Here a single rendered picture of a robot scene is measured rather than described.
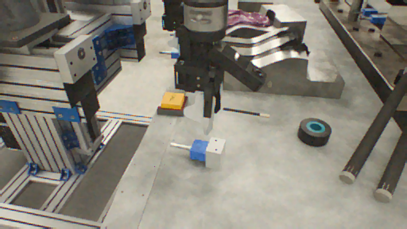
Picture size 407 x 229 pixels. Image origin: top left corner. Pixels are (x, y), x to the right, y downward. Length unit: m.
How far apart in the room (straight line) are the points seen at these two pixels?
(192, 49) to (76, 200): 1.09
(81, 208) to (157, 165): 0.79
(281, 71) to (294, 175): 0.36
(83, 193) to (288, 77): 1.07
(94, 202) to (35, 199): 0.28
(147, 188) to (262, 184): 0.25
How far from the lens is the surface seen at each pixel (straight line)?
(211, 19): 0.46
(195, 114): 0.54
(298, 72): 0.91
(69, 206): 1.45
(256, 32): 1.24
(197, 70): 0.50
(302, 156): 0.73
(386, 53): 1.47
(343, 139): 0.82
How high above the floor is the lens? 1.29
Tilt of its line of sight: 37 degrees down
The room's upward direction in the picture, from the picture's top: straight up
